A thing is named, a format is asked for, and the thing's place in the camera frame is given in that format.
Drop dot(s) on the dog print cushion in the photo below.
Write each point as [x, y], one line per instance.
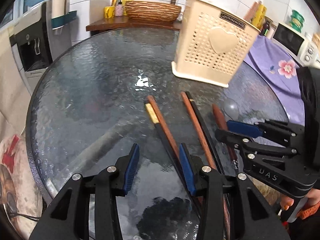
[21, 200]

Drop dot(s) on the cream perforated utensil holder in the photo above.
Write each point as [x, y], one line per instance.
[212, 44]

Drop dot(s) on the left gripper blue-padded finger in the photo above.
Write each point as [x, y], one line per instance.
[279, 132]

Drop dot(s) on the beige fabric cover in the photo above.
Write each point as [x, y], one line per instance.
[15, 97]

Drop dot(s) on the wooden side counter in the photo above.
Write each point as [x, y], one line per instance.
[125, 22]

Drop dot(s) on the purple floral cloth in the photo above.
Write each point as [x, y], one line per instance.
[278, 69]

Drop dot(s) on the wooden-handled metal spoon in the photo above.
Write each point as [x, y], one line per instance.
[222, 124]

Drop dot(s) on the woven pattern basin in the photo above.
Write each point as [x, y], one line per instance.
[152, 11]

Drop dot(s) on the round glass table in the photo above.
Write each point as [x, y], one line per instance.
[88, 110]

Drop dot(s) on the yellow roll package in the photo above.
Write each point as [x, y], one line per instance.
[259, 16]

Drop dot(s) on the yellow cup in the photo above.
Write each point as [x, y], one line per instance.
[109, 12]

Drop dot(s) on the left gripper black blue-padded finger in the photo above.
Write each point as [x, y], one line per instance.
[67, 216]
[230, 204]

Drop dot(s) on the green bowl stack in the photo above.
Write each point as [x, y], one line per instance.
[296, 21]

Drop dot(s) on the paper cup stack holder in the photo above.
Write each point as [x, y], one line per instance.
[61, 16]

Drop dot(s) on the water dispenser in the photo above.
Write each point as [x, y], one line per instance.
[35, 45]

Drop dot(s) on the black chopstick gold band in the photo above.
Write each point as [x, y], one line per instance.
[164, 139]

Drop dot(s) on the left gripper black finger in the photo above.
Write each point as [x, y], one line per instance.
[247, 143]

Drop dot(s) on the white microwave oven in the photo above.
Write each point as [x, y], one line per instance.
[302, 50]

